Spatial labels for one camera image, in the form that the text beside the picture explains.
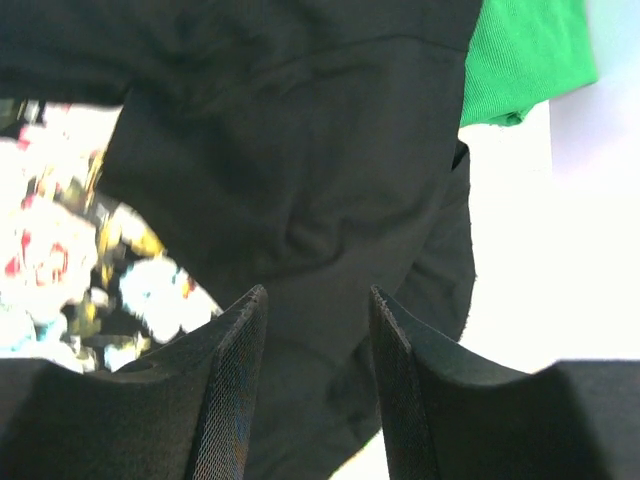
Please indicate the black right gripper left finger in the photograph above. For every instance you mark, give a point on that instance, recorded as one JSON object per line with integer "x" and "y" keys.
{"x": 181, "y": 412}

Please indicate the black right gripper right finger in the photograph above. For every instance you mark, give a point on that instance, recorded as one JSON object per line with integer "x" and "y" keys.
{"x": 449, "y": 413}

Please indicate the black floral print t shirt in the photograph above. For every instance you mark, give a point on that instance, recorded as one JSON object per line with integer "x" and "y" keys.
{"x": 306, "y": 146}

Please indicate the folded green t shirt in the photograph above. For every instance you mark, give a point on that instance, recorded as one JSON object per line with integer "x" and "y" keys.
{"x": 522, "y": 53}

